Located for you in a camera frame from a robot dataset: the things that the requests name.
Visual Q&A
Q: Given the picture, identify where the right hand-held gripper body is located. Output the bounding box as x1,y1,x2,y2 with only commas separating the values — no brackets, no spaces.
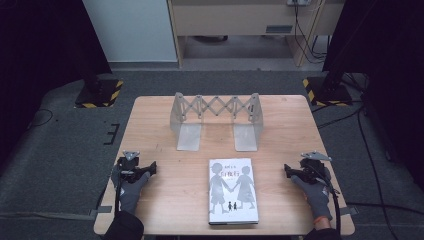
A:
297,150,333,185

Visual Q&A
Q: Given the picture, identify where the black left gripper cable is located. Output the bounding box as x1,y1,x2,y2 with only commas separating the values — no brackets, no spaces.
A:
113,179,123,215

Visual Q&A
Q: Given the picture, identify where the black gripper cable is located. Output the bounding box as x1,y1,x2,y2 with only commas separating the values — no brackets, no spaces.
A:
319,173,342,235
113,179,123,215

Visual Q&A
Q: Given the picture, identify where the black curtain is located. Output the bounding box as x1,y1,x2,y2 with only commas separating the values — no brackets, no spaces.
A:
321,0,424,193
0,0,113,174

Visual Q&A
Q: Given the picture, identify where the grey rectangular desk label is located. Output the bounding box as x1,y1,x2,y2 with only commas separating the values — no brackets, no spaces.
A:
265,24,294,35

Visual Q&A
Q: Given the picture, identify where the white panel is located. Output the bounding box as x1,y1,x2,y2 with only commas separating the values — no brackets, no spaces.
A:
82,0,179,64

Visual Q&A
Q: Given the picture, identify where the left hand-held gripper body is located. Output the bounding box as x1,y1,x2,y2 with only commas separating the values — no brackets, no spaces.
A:
115,150,148,184

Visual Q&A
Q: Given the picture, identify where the black hanging cable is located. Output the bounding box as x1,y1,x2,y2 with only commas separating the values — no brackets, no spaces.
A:
292,3,327,65

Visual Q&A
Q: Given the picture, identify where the person's left hand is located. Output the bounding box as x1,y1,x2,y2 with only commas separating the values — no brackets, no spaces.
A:
111,164,151,214

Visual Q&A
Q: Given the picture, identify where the light wooden desk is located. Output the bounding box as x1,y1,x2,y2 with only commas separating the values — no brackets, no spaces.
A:
166,0,346,68

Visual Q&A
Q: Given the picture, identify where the grey tape piece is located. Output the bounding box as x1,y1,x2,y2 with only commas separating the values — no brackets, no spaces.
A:
88,205,114,218
339,205,360,217

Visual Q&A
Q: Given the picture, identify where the grey floor strip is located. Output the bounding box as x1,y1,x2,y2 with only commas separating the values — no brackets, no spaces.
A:
0,211,98,222

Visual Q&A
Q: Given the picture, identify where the person's right hand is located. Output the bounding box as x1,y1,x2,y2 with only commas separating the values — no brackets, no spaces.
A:
290,172,334,224

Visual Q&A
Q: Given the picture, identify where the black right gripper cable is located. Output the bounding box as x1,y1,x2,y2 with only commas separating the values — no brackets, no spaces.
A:
319,173,342,235

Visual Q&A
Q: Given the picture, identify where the expandable metal book stand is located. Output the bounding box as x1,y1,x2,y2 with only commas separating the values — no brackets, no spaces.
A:
169,92,265,153

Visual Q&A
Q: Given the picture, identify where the white hardcover book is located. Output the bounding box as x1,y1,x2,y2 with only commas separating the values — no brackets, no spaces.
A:
208,157,260,226

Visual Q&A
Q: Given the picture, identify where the black looped floor cable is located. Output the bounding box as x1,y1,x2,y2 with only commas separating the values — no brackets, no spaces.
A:
27,108,55,130

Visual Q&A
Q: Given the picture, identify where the black stand with striped base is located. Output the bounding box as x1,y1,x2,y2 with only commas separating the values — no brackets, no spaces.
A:
302,61,354,108
74,63,125,109

